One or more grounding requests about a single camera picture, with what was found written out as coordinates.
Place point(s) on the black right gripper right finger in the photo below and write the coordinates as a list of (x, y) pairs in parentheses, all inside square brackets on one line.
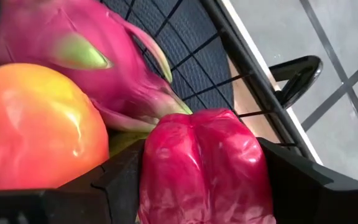
[(322, 202)]

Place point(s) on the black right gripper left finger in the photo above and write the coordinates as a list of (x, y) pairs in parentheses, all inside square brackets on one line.
[(57, 208)]

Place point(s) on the orange bell pepper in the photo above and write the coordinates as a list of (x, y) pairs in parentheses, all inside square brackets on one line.
[(36, 124)]

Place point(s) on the glossy pink-red bell pepper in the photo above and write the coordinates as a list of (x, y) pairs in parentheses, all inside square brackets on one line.
[(204, 171)]

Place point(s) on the black frame camera mount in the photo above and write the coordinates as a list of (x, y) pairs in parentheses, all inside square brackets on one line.
[(306, 67)]

